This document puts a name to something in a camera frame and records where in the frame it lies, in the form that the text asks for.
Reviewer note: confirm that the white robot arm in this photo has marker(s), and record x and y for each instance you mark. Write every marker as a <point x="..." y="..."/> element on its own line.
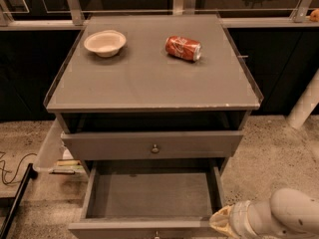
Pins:
<point x="287" y="214"/>

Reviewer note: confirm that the white paper bowl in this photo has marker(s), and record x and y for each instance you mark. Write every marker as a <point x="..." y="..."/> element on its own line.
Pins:
<point x="105" y="44"/>

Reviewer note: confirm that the grey drawer cabinet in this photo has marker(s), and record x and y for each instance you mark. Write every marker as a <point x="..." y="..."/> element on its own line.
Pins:
<point x="145" y="89"/>

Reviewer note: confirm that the grey top drawer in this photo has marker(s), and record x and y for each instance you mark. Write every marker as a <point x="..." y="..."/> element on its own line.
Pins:
<point x="152" y="145"/>

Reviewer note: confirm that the white pole leg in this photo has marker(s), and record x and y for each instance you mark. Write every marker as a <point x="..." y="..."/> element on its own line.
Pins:
<point x="306" y="104"/>

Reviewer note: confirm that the red cola can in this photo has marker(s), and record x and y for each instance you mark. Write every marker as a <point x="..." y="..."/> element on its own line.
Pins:
<point x="184" y="48"/>

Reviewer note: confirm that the orange fruit on ledge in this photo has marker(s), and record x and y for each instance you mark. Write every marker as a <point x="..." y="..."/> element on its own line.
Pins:
<point x="314" y="15"/>

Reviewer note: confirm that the black metal frame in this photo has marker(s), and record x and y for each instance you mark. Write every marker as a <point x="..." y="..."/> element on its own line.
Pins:
<point x="12" y="203"/>

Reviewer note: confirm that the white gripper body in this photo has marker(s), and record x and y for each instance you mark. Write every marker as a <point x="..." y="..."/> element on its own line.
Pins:
<point x="238" y="218"/>

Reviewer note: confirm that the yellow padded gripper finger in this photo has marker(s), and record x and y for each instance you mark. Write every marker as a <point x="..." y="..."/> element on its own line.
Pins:
<point x="222" y="221"/>

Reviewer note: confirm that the grey drawer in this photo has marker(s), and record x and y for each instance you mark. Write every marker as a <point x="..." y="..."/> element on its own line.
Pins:
<point x="152" y="145"/>
<point x="151" y="199"/>

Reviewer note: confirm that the metal railing with glass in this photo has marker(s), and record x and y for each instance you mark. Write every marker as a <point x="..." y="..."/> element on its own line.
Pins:
<point x="75" y="14"/>

